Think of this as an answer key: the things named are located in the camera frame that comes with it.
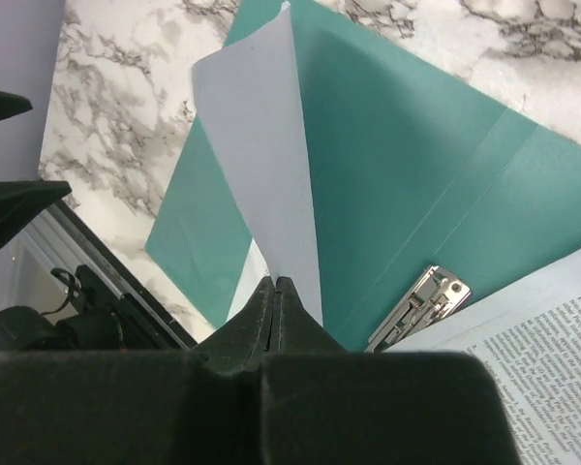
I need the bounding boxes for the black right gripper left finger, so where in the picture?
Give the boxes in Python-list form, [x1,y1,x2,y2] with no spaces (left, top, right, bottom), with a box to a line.
[0,275,277,465]

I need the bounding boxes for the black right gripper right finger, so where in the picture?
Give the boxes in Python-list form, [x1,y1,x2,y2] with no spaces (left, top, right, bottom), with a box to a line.
[259,275,538,465]

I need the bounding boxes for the silver metal folder clip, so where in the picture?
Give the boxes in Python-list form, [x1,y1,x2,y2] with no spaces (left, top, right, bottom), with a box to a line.
[365,264,472,353]

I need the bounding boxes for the printed paper stack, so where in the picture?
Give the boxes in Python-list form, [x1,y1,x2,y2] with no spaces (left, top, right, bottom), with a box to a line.
[392,249,581,464]

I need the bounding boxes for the teal plastic file folder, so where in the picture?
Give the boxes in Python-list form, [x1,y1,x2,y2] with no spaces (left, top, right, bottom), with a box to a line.
[146,1,581,351]

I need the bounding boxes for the printed paper sheets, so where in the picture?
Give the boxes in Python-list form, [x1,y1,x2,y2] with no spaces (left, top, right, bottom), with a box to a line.
[192,1,323,324]

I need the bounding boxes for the aluminium frame rail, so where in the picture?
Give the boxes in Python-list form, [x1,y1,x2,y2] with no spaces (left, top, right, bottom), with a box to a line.
[8,201,197,350]

